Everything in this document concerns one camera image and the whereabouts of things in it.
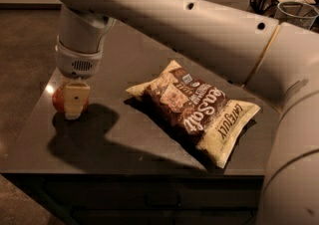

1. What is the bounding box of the brown sea salt chip bag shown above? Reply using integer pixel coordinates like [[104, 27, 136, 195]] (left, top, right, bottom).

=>
[[127, 61, 259, 168]]

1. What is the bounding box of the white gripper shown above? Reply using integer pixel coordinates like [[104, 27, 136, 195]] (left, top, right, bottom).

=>
[[55, 5, 116, 120]]

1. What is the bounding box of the red apple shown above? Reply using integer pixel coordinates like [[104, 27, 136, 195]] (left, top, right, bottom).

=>
[[51, 84, 90, 114]]

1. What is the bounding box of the clear glass bowl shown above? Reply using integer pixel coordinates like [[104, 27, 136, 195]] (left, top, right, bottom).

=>
[[274, 1, 319, 30]]

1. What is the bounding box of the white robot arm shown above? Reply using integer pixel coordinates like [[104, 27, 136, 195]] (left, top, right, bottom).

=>
[[56, 0, 319, 225]]

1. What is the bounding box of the dark cabinet drawer front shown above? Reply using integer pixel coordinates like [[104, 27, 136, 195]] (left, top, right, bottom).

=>
[[45, 180, 260, 225]]

